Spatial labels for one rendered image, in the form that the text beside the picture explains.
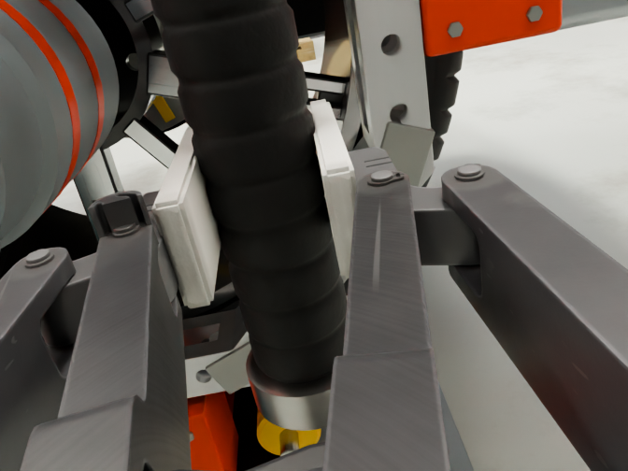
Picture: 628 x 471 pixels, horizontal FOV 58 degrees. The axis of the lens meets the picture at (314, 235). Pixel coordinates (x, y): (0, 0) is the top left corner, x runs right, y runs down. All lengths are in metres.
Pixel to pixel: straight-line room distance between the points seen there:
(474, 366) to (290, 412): 1.17
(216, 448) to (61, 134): 0.32
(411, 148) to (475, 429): 0.89
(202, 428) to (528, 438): 0.81
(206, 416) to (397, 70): 0.31
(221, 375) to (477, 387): 0.89
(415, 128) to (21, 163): 0.24
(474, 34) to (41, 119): 0.26
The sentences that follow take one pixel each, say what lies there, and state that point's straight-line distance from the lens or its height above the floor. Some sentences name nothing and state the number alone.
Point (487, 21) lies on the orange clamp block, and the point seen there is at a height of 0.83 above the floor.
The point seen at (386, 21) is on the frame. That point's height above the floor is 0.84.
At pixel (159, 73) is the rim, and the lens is 0.49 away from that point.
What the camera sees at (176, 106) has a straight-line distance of 0.86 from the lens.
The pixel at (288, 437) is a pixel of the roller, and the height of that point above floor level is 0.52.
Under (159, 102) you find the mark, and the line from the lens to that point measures 0.86.
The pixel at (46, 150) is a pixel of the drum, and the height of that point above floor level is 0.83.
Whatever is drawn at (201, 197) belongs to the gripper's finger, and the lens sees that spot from 0.16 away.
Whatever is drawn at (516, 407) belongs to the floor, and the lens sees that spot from 1.26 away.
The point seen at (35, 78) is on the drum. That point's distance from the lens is 0.30.
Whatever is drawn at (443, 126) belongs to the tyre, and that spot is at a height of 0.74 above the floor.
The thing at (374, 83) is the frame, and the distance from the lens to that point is 0.38.
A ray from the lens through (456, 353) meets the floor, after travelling 1.39.
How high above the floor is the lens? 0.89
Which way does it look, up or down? 27 degrees down
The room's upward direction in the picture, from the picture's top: 12 degrees counter-clockwise
